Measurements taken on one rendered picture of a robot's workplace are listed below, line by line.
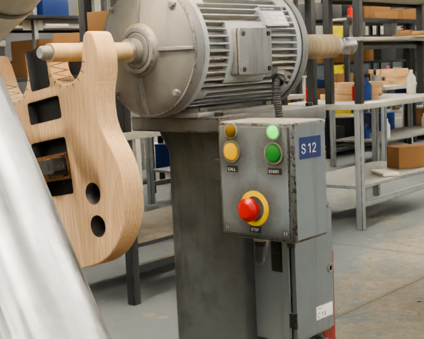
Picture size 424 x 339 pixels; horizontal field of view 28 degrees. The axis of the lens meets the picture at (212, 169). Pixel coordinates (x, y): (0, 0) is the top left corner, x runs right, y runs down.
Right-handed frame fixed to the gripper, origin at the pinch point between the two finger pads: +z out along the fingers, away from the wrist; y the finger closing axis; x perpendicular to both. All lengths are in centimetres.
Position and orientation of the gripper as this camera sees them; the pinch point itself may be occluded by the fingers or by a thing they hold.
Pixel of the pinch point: (50, 168)
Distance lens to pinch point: 152.3
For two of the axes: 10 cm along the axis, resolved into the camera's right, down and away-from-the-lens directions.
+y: 7.4, -1.1, -6.7
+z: 6.6, -1.1, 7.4
